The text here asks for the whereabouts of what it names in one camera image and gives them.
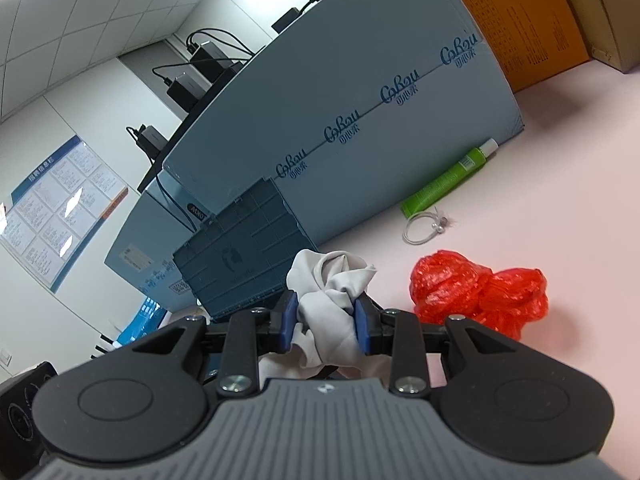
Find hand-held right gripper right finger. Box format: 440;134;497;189
353;294;507;396

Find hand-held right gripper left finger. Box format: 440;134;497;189
133;292;301;396

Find white cloth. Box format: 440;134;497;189
260;249;396;381

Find dark blue storage bin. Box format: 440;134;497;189
172;176;321;322

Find red plastic bag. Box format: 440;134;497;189
409;248;549;343

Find pink desktop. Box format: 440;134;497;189
315;57;640;480

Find blue packet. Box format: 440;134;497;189
117;296;168;348

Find small light blue cardboard box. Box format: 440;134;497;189
104;190;218;313

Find green tube white cap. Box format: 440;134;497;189
400;138;499;218

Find black power adapter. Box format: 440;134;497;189
271;6;315;32
166;71;210;112
139;124;169;157
189;42;242;80

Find large light blue cardboard box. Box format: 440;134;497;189
162;0;526;251

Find black device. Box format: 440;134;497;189
0;360;59;461

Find orange cardboard box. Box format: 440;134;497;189
432;0;593;93

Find brown cardboard box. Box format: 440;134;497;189
547;0;640;73

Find wire bracelet with pearls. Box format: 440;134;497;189
403;208;457;247

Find black cable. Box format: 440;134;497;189
156;174;202;233

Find black power adapters with cables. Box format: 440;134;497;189
137;45;268;193

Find wall poster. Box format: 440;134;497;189
0;134;129;295

